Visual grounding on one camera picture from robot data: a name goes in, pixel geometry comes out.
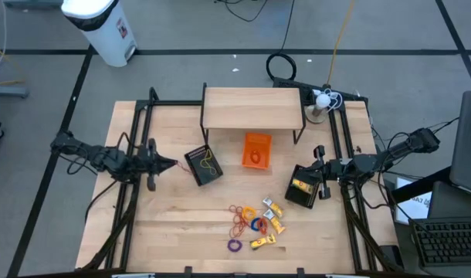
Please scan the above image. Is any grey monitor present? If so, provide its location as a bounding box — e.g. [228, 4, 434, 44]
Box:
[449, 90, 471, 198]

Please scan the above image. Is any yellow crayon pack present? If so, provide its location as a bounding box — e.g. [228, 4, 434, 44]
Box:
[291, 178, 314, 195]
[249, 233, 277, 251]
[263, 210, 288, 236]
[262, 197, 285, 219]

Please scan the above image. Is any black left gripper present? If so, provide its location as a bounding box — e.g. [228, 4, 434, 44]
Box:
[137, 137, 178, 192]

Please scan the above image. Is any grey furniture foot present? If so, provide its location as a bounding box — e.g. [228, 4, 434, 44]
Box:
[2, 0, 63, 11]
[0, 84, 30, 100]

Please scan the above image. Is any wooden shelf riser black frame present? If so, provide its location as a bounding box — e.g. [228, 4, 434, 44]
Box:
[199, 82, 307, 146]

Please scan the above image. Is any yellow rubber band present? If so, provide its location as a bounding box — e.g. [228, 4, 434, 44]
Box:
[199, 149, 217, 175]

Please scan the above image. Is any black aluminium rig frame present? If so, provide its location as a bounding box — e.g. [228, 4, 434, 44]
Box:
[80, 86, 405, 276]

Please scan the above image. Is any thin black floor cable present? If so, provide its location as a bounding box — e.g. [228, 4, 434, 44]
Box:
[214, 0, 269, 23]

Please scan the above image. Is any black computer keyboard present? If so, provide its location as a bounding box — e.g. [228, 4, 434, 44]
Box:
[408, 217, 471, 268]

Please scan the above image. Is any orange plastic mesh basket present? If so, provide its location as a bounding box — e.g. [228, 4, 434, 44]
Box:
[241, 132, 273, 171]

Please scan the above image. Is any orange floor cable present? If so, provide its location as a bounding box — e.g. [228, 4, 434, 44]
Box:
[0, 38, 27, 88]

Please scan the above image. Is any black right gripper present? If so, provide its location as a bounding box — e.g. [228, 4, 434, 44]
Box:
[301, 144, 352, 201]

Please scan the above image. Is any black side desk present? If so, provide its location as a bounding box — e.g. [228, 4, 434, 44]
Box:
[389, 165, 471, 278]

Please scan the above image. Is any white trash bin black liner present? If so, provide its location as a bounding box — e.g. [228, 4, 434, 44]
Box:
[60, 0, 138, 68]

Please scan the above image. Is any yellow cable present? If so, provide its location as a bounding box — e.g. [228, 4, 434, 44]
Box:
[326, 0, 356, 88]

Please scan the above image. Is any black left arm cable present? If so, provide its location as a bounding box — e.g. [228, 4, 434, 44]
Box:
[84, 179, 123, 225]

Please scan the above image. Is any white globe desk lamp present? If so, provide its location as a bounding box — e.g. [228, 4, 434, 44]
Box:
[305, 92, 333, 125]

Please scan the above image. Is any smartphone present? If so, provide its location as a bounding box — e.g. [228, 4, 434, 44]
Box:
[378, 243, 405, 272]

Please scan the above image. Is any black plastic mesh basket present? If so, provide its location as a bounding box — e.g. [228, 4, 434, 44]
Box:
[283, 164, 322, 210]
[184, 144, 225, 188]

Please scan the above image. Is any coiled black floor cable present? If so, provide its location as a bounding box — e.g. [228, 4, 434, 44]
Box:
[265, 0, 298, 82]

